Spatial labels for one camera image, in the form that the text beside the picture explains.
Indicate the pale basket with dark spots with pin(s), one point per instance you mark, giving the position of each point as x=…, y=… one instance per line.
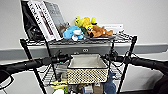
x=86, y=75

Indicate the blue shark plush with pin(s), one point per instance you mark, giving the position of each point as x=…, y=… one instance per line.
x=110, y=83

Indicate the blue plush toy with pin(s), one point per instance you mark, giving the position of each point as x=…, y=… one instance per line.
x=71, y=32

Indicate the yellow soft toy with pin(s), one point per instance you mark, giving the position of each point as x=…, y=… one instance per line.
x=59, y=85

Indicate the black bag with white print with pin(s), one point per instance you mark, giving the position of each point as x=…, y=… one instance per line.
x=76, y=89

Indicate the small brown box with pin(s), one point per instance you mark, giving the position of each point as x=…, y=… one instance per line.
x=98, y=89

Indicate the white flat box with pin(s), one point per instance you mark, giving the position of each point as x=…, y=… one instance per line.
x=115, y=27

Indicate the green and white bowl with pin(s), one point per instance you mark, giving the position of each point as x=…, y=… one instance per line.
x=59, y=91

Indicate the blue cup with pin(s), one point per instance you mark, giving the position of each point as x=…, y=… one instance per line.
x=88, y=90

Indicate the yellow plush toy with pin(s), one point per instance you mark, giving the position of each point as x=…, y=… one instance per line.
x=85, y=22

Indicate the white book with dark print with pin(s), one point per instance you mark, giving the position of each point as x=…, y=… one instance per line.
x=43, y=20

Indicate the grey book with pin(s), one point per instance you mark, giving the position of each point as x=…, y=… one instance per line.
x=56, y=13

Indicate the black flat box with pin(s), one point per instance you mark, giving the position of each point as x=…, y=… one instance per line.
x=28, y=23

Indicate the white wall socket plate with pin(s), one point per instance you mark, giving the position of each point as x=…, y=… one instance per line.
x=85, y=50

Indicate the long grey wall band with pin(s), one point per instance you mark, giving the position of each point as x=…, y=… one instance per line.
x=150, y=49

